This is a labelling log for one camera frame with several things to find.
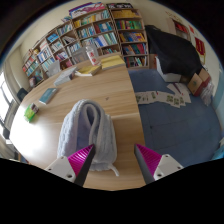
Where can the white knitted towel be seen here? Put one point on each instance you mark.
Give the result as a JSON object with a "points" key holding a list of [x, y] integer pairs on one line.
{"points": [[73, 130]]}

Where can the dark office chair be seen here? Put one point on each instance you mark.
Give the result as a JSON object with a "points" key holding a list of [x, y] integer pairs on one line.
{"points": [[22, 94]]}

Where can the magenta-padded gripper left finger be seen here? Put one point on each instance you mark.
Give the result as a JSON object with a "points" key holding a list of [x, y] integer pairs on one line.
{"points": [[80, 161]]}

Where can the black cloth cover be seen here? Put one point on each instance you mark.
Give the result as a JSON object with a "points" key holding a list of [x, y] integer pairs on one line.
{"points": [[173, 50]]}

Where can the window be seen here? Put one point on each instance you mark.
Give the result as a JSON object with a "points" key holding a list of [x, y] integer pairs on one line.
{"points": [[5, 103]]}

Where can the wooden bookshelf unit with books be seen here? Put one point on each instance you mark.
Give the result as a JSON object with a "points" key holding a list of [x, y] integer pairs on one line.
{"points": [[100, 30]]}

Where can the group of paper sheets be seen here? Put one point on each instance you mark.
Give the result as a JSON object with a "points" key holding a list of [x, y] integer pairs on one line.
{"points": [[166, 97]]}

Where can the green plastic bag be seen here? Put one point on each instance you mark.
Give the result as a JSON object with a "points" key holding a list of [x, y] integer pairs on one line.
{"points": [[29, 114]]}

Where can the teal book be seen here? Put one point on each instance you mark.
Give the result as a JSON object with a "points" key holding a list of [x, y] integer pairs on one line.
{"points": [[48, 96]]}

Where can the white box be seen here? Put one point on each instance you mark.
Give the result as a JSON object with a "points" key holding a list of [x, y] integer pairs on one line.
{"points": [[166, 75]]}

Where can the grey book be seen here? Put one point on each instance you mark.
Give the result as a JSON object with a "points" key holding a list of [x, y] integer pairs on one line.
{"points": [[65, 76]]}

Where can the grey mesh chair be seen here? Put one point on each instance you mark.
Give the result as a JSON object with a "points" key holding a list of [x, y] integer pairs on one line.
{"points": [[80, 56], [54, 68]]}

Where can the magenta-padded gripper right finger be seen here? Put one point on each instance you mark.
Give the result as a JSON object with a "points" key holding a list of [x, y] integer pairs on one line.
{"points": [[151, 160]]}

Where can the brown cardboard box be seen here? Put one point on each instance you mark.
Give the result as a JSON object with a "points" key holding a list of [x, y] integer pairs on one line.
{"points": [[198, 82]]}

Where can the red wall poster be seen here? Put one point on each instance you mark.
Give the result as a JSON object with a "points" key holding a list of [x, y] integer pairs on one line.
{"points": [[200, 46]]}

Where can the stack of yellow books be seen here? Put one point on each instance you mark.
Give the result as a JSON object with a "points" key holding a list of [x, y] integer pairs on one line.
{"points": [[113, 62]]}

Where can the small wooden wall shelf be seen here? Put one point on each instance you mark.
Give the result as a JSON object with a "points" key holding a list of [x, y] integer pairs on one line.
{"points": [[181, 28]]}

